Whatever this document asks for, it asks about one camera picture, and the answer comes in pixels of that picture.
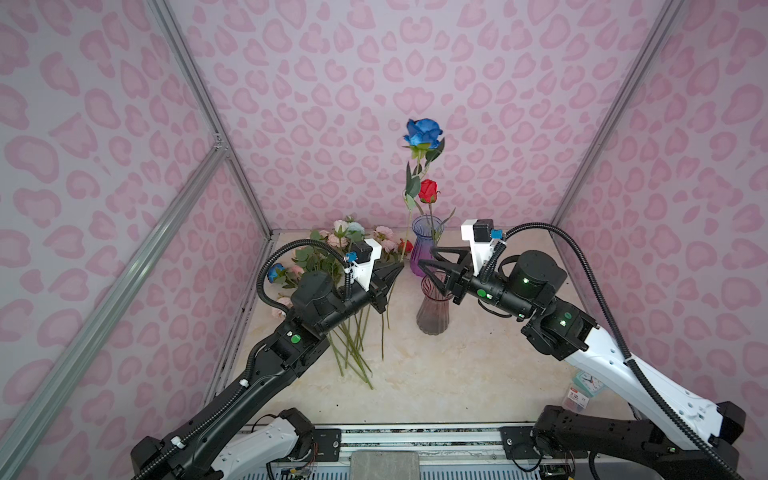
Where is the red rose long stem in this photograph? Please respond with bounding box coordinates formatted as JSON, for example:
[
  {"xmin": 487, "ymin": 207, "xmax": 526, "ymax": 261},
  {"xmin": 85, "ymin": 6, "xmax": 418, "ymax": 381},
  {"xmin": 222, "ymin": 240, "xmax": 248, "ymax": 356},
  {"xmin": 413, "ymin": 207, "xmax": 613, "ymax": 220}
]
[{"xmin": 417, "ymin": 179, "xmax": 439, "ymax": 217}]

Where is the pink carnation sprig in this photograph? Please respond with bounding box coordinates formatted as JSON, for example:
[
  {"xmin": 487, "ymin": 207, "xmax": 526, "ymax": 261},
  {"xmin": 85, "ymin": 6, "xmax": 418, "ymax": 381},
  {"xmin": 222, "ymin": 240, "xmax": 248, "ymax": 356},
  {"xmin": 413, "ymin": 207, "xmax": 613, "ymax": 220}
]
[{"xmin": 309, "ymin": 230, "xmax": 347, "ymax": 250}]

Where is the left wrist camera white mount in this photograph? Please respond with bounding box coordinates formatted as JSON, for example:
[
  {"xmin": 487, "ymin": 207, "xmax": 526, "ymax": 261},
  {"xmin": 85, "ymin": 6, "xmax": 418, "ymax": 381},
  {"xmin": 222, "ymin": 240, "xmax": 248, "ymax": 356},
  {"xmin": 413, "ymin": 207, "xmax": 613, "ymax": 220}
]
[{"xmin": 344, "ymin": 239, "xmax": 382, "ymax": 291}]

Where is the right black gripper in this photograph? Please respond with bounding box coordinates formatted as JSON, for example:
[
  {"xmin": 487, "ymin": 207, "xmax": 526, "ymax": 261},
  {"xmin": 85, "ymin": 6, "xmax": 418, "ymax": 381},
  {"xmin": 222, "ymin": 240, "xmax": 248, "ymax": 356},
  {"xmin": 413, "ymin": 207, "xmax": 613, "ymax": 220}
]
[{"xmin": 419, "ymin": 245, "xmax": 537, "ymax": 320}]

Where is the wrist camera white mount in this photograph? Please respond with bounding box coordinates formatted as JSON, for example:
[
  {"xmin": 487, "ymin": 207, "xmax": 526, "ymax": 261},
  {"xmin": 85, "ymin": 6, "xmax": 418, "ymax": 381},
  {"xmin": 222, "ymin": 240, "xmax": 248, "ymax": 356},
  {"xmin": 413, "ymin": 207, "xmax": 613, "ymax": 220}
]
[
  {"xmin": 461, "ymin": 219, "xmax": 504, "ymax": 276},
  {"xmin": 344, "ymin": 239, "xmax": 382, "ymax": 291}
]

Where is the blue rose long stem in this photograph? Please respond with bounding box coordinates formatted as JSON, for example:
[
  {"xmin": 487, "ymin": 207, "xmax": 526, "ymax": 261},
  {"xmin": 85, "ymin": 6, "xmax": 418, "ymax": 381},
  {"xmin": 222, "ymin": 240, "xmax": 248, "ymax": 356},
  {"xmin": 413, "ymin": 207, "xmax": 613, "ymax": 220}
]
[{"xmin": 401, "ymin": 117, "xmax": 446, "ymax": 265}]

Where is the smoky pink glass vase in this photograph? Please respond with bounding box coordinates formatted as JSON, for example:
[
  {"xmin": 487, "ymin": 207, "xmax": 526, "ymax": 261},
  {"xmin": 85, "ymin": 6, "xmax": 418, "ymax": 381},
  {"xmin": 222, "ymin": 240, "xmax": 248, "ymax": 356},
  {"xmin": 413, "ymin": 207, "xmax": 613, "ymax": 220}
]
[{"xmin": 416, "ymin": 276, "xmax": 452, "ymax": 336}]

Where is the blue flower at wall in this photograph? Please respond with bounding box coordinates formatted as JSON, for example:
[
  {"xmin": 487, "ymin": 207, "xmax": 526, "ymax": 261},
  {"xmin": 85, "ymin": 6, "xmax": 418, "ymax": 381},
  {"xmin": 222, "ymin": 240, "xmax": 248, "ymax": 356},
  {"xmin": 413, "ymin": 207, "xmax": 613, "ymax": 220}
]
[{"xmin": 266, "ymin": 263, "xmax": 286, "ymax": 285}]

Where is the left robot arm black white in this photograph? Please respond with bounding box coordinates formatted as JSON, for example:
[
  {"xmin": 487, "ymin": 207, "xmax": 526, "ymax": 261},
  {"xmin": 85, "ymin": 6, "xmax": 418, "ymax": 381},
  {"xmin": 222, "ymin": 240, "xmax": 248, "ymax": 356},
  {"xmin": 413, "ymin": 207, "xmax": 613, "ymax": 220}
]
[{"xmin": 131, "ymin": 264, "xmax": 403, "ymax": 479}]

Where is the left black corrugated cable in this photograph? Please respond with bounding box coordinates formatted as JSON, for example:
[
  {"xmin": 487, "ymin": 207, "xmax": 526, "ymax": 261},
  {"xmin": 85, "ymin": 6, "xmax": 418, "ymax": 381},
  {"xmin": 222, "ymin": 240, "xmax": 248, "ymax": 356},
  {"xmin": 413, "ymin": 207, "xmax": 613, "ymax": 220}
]
[{"xmin": 256, "ymin": 238, "xmax": 349, "ymax": 314}]

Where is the light blue flower sprig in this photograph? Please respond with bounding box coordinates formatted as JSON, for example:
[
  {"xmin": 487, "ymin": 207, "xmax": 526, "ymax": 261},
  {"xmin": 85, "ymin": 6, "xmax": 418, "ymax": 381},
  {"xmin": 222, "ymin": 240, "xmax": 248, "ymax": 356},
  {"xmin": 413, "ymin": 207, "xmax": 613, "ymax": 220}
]
[{"xmin": 345, "ymin": 222, "xmax": 365, "ymax": 243}]

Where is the pink flower sprig low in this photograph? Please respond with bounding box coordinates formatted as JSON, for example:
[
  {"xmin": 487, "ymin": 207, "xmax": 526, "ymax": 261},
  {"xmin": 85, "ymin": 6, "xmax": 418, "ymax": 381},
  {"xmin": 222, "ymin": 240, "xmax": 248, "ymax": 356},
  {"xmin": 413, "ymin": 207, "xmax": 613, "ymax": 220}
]
[{"xmin": 271, "ymin": 296, "xmax": 293, "ymax": 320}]

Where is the black corrugated cable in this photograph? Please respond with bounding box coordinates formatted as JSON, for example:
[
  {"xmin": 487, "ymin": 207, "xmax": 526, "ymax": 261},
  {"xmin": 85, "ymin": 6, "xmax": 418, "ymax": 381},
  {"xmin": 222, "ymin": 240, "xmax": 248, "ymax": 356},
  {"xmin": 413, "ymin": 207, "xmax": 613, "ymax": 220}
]
[
  {"xmin": 256, "ymin": 238, "xmax": 349, "ymax": 314},
  {"xmin": 487, "ymin": 222, "xmax": 745, "ymax": 480}
]

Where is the small red rose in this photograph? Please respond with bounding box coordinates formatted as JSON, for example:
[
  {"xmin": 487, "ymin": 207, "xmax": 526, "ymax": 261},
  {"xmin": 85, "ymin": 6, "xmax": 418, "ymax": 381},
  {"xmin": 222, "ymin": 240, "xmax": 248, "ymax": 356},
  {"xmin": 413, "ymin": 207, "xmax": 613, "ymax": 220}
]
[{"xmin": 379, "ymin": 238, "xmax": 415, "ymax": 361}]

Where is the purple blue glass vase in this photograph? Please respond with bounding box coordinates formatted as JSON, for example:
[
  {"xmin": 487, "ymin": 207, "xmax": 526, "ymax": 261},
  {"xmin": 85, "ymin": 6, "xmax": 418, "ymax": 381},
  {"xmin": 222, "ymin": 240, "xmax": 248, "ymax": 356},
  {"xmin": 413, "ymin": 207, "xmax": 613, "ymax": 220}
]
[{"xmin": 410, "ymin": 214, "xmax": 444, "ymax": 277}]

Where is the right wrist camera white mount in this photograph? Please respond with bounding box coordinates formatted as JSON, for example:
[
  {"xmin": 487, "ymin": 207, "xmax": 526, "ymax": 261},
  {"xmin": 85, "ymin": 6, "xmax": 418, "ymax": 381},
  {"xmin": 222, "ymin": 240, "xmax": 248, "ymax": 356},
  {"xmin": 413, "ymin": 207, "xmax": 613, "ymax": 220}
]
[{"xmin": 461, "ymin": 219, "xmax": 504, "ymax": 276}]

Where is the pink flower sprig right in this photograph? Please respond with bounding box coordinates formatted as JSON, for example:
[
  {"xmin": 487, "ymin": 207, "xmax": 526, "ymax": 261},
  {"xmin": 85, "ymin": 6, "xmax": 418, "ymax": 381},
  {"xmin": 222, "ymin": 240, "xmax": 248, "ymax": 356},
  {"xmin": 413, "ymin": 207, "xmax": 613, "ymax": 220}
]
[{"xmin": 370, "ymin": 225, "xmax": 398, "ymax": 254}]

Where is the white rose long stem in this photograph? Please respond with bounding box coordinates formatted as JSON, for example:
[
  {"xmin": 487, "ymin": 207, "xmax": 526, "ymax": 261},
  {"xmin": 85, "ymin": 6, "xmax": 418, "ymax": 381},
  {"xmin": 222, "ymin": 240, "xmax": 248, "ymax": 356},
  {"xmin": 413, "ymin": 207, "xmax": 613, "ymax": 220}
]
[{"xmin": 333, "ymin": 220, "xmax": 349, "ymax": 237}]

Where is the right black corrugated cable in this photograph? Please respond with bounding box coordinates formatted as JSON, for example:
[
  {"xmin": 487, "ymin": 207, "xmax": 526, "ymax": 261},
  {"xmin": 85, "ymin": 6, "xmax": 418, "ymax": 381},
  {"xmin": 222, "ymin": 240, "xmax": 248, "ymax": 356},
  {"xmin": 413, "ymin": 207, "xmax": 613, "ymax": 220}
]
[{"xmin": 487, "ymin": 222, "xmax": 745, "ymax": 480}]

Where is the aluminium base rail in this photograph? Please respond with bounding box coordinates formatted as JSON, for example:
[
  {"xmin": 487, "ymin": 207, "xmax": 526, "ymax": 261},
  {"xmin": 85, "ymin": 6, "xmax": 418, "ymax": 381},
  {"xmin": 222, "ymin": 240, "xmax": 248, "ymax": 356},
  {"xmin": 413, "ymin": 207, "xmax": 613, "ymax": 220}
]
[{"xmin": 239, "ymin": 422, "xmax": 661, "ymax": 480}]

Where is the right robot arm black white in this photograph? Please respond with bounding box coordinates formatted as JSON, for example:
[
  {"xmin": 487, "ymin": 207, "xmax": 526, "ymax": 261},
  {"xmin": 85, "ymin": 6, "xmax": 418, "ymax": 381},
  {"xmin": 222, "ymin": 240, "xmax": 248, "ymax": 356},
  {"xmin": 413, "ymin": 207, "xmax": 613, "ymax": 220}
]
[{"xmin": 419, "ymin": 247, "xmax": 746, "ymax": 479}]

